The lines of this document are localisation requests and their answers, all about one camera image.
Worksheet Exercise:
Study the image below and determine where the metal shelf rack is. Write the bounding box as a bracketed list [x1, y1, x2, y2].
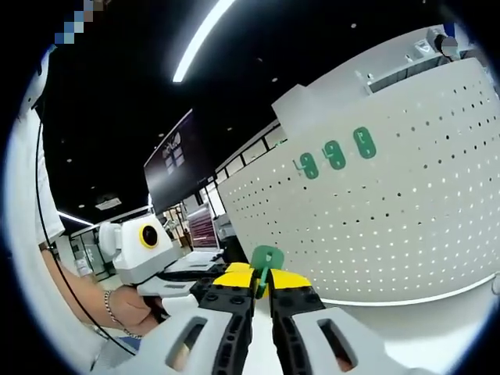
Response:
[353, 33, 446, 95]

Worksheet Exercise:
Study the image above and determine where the white perforated mounting plate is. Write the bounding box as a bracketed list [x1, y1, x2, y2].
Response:
[216, 56, 500, 308]

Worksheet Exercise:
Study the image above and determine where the green hook assembly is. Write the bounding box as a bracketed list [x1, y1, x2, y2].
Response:
[320, 140, 347, 171]
[353, 126, 377, 160]
[292, 152, 318, 180]
[251, 245, 285, 300]

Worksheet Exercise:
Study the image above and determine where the open silver laptop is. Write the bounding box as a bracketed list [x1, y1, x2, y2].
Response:
[170, 204, 224, 271]

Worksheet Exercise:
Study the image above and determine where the person's left hand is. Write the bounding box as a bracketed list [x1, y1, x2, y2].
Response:
[111, 286, 170, 338]

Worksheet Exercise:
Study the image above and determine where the linear ceiling light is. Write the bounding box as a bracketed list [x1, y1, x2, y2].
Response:
[172, 0, 236, 84]

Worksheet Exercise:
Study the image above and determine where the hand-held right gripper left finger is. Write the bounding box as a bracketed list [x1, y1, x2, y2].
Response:
[135, 269, 257, 375]

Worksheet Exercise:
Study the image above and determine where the large dark display screen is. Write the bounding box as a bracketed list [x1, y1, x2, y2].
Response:
[142, 108, 216, 215]

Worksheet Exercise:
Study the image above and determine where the silver chain bracelet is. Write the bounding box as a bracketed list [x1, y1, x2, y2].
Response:
[103, 289, 144, 340]

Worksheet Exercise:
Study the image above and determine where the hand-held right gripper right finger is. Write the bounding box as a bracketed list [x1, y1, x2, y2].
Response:
[269, 269, 396, 375]

